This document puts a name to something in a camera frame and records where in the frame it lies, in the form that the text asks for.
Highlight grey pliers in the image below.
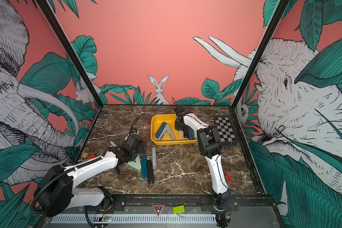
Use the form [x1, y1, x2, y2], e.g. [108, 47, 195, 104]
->
[151, 147, 157, 169]
[164, 124, 175, 140]

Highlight black pliers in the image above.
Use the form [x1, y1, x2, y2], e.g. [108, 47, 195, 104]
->
[146, 160, 154, 184]
[183, 127, 189, 138]

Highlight yellow plastic storage tray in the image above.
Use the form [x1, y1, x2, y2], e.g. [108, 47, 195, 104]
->
[151, 114, 208, 145]

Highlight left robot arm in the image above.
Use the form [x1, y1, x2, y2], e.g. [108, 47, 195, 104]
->
[30, 134, 147, 217]

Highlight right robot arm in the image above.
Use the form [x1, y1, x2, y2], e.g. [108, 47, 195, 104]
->
[174, 105, 230, 198]

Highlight mint green open pliers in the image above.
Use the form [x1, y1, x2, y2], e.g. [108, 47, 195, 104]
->
[109, 141, 143, 172]

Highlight black white checkerboard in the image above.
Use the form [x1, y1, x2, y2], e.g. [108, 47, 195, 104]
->
[213, 116, 237, 146]

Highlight green sticky note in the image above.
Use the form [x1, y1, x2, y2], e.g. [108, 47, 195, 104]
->
[173, 205, 185, 214]

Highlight red plastic tool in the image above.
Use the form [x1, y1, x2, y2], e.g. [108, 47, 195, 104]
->
[223, 170, 233, 184]

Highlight black mounting rail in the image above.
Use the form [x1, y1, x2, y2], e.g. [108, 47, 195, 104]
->
[108, 194, 278, 213]

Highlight black frame post right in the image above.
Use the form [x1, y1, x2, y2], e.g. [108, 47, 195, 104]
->
[231, 0, 289, 110]

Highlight black frame post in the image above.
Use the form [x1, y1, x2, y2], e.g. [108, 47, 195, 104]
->
[231, 0, 289, 110]
[36, 0, 104, 109]

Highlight black frame post left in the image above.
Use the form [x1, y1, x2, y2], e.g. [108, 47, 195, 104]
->
[36, 0, 104, 109]

